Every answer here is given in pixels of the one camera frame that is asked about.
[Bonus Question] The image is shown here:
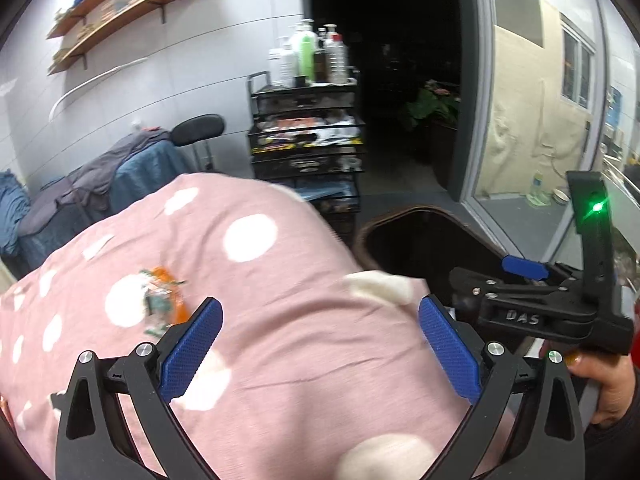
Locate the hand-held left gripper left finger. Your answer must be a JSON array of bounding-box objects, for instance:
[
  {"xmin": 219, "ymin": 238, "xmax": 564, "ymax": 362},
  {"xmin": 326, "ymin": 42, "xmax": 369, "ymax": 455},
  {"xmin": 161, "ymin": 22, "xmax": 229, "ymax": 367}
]
[{"xmin": 54, "ymin": 296, "xmax": 226, "ymax": 480}]

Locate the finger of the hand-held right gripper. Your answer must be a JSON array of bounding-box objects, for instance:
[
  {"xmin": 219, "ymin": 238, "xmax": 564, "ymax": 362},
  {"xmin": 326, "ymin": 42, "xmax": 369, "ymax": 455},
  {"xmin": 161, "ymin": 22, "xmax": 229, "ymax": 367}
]
[
  {"xmin": 449, "ymin": 266, "xmax": 601, "ymax": 348},
  {"xmin": 501, "ymin": 255, "xmax": 583, "ymax": 288}
]

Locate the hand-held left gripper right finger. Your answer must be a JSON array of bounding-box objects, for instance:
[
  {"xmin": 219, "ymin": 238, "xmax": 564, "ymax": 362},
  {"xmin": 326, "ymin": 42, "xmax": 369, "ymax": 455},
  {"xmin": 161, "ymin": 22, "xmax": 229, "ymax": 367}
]
[{"xmin": 417, "ymin": 294, "xmax": 587, "ymax": 480}]

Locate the orange snack wrapper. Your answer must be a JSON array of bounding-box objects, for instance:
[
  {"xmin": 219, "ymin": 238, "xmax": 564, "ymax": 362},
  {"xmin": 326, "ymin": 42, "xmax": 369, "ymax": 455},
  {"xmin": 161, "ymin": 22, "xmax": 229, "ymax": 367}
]
[{"xmin": 136, "ymin": 266, "xmax": 190, "ymax": 338}]

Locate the person's right forearm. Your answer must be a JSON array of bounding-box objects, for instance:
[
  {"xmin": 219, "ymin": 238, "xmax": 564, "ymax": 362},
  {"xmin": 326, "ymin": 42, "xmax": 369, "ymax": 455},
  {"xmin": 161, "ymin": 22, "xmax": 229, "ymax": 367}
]
[{"xmin": 584, "ymin": 410, "xmax": 640, "ymax": 480}]

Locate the person's right hand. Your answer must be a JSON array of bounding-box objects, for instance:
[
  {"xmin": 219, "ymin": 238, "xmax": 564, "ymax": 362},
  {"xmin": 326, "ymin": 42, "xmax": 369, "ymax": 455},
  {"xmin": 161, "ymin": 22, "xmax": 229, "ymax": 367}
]
[{"xmin": 567, "ymin": 352, "xmax": 636, "ymax": 428}]

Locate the pink dotted blanket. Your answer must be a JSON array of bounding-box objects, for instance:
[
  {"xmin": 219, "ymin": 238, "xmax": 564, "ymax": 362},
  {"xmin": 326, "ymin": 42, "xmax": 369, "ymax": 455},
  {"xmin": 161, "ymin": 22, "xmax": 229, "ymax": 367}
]
[{"xmin": 0, "ymin": 172, "xmax": 516, "ymax": 480}]

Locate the blue denim blanket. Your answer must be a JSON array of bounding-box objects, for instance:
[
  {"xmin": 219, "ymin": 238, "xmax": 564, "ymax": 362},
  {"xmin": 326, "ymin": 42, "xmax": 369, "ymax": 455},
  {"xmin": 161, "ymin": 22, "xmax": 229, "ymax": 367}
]
[{"xmin": 107, "ymin": 142, "xmax": 193, "ymax": 216}]

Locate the potted plant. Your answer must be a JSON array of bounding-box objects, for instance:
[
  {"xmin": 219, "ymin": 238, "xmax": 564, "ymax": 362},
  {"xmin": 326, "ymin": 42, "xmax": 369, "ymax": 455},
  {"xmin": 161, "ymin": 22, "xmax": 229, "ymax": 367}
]
[{"xmin": 402, "ymin": 80, "xmax": 461, "ymax": 191}]

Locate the grey blanket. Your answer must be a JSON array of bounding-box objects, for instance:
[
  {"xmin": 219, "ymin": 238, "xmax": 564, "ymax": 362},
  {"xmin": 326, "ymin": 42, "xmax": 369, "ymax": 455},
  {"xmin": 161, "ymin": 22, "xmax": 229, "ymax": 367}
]
[{"xmin": 17, "ymin": 130, "xmax": 173, "ymax": 236}]

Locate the black round stool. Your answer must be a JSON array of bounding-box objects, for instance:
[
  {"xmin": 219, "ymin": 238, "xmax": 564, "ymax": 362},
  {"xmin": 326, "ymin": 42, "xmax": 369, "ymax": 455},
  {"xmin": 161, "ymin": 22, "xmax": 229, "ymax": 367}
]
[{"xmin": 171, "ymin": 114, "xmax": 227, "ymax": 173}]

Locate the pile of packets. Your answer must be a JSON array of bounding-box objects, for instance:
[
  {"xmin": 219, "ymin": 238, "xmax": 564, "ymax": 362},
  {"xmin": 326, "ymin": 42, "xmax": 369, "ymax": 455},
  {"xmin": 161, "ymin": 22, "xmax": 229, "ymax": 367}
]
[{"xmin": 252, "ymin": 117, "xmax": 363, "ymax": 153}]

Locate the blue cloth heap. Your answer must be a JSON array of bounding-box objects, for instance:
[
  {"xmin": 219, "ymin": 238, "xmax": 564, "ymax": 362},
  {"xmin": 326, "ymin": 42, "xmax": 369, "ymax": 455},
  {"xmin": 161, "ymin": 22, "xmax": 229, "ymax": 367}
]
[{"xmin": 0, "ymin": 170, "xmax": 31, "ymax": 256}]

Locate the black mesh cart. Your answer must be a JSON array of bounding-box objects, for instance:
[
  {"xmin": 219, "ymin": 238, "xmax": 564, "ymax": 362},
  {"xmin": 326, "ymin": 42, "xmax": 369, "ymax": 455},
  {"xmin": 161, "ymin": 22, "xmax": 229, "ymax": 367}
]
[{"xmin": 246, "ymin": 67, "xmax": 367, "ymax": 241}]

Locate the dark brown bottle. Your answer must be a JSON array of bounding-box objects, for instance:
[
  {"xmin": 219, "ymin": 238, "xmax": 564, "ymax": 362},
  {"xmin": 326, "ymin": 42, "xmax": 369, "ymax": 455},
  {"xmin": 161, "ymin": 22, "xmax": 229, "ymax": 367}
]
[{"xmin": 314, "ymin": 35, "xmax": 328, "ymax": 83}]

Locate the green pump bottle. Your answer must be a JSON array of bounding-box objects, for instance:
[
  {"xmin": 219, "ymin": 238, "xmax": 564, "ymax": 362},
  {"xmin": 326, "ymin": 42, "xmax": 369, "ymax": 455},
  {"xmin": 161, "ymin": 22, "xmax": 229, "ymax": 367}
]
[{"xmin": 296, "ymin": 19, "xmax": 318, "ymax": 83}]

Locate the white pump bottle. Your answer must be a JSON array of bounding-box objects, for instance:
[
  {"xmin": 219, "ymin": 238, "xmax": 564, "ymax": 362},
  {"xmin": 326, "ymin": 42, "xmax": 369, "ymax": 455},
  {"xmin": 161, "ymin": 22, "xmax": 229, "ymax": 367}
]
[{"xmin": 268, "ymin": 36, "xmax": 297, "ymax": 87}]

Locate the white curved pole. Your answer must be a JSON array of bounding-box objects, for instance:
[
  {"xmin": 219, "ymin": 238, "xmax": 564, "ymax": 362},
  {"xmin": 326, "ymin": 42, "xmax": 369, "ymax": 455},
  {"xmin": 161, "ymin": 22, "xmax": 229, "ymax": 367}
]
[{"xmin": 50, "ymin": 57, "xmax": 151, "ymax": 121}]

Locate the grey door frame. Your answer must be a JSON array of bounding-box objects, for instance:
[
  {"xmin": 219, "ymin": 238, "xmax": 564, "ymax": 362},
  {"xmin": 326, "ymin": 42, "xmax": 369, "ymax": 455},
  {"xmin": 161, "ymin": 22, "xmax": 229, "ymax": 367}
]
[{"xmin": 447, "ymin": 0, "xmax": 556, "ymax": 261}]

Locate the long wooden wall shelf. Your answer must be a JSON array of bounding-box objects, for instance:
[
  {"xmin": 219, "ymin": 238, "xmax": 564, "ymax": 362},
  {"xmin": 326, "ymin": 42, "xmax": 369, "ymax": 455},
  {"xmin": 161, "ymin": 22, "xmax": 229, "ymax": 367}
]
[{"xmin": 47, "ymin": 0, "xmax": 208, "ymax": 76}]

